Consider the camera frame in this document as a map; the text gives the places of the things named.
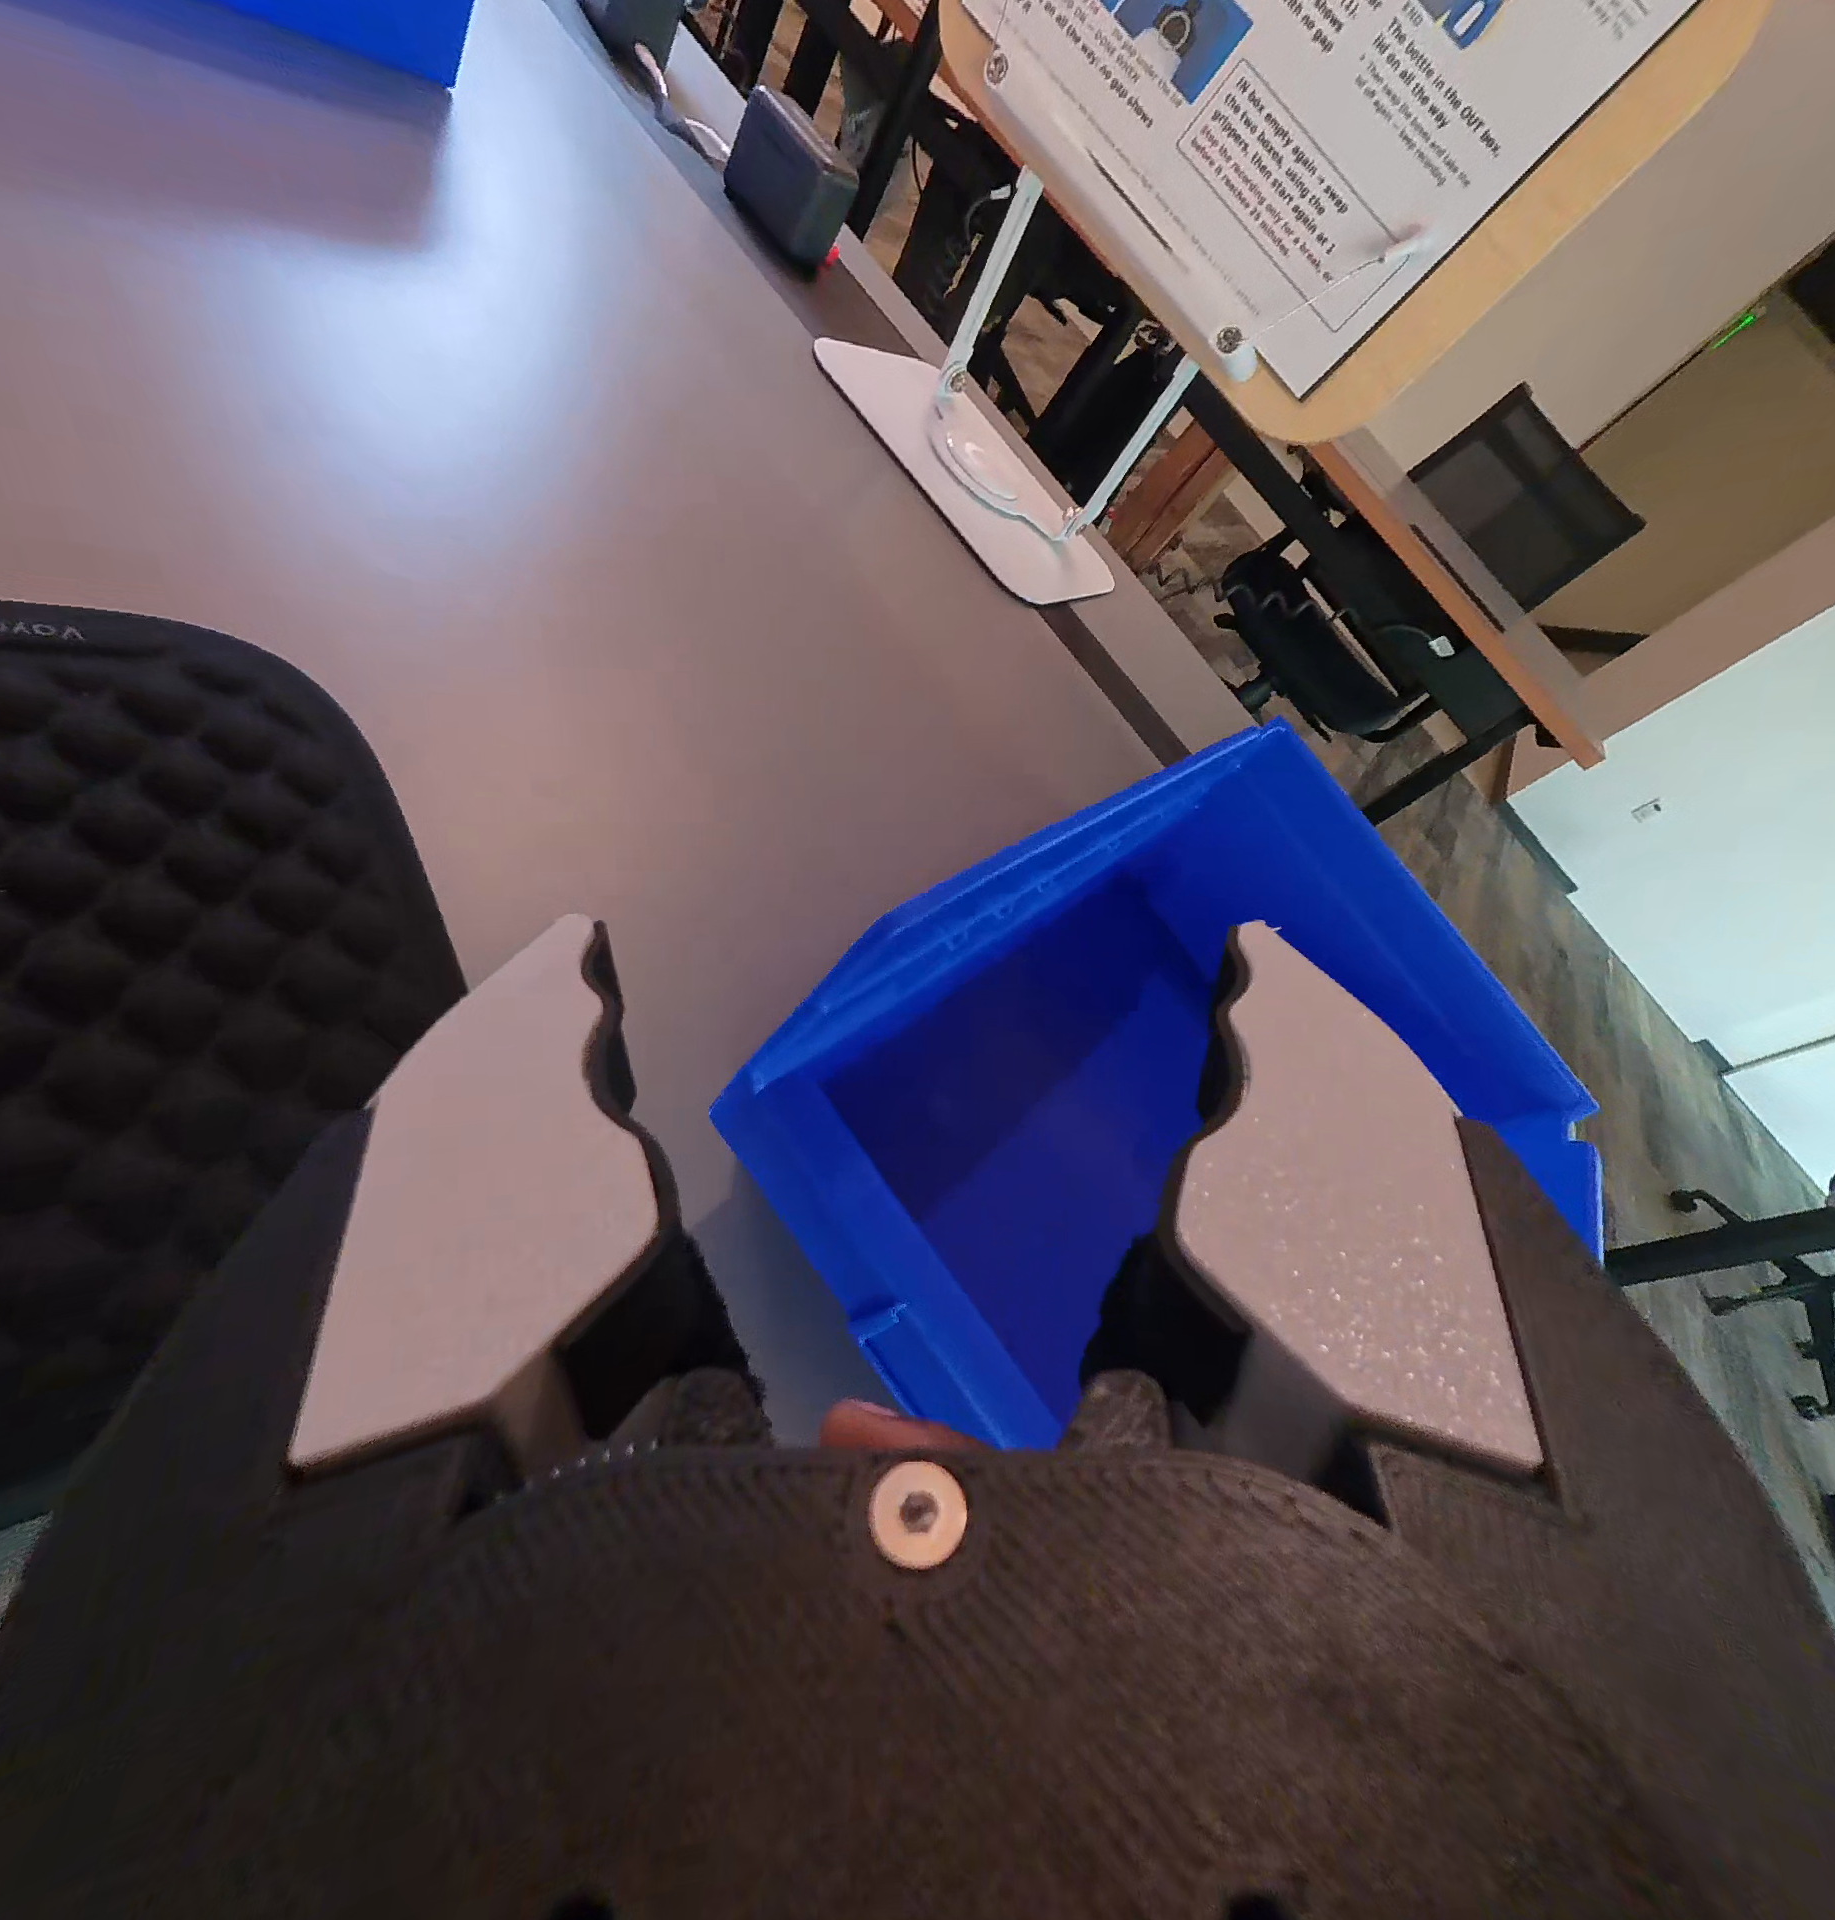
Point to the black quilted pad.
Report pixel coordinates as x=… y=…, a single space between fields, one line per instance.
x=152 y=975

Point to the grey charger case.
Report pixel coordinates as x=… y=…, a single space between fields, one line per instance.
x=632 y=17

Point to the printed instruction board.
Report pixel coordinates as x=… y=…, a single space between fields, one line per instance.
x=1308 y=150

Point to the blue plastic bin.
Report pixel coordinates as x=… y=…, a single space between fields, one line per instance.
x=363 y=31
x=1008 y=1141

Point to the black box appliance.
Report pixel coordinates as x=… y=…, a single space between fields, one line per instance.
x=1525 y=503

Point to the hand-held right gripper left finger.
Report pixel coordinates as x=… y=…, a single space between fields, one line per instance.
x=468 y=1246

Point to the dark grey case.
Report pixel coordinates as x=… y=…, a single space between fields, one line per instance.
x=789 y=171

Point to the person's right hand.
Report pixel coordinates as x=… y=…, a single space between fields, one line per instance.
x=889 y=1427

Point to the wooden top desk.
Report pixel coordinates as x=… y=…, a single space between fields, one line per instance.
x=1516 y=660

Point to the black office chair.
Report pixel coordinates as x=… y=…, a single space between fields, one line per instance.
x=1314 y=651
x=1786 y=1261

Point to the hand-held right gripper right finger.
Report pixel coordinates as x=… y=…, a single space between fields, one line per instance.
x=1354 y=1261

